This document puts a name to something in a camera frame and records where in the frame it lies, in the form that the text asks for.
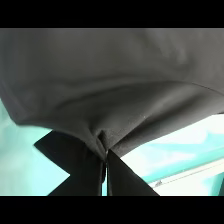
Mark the dark grey garment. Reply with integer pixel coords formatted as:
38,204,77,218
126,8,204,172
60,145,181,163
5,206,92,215
0,27,224,162

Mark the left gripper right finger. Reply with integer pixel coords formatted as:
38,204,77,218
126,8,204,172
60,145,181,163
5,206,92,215
106,149,160,197

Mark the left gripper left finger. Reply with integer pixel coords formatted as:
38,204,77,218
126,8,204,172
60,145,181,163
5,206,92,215
33,130,107,197

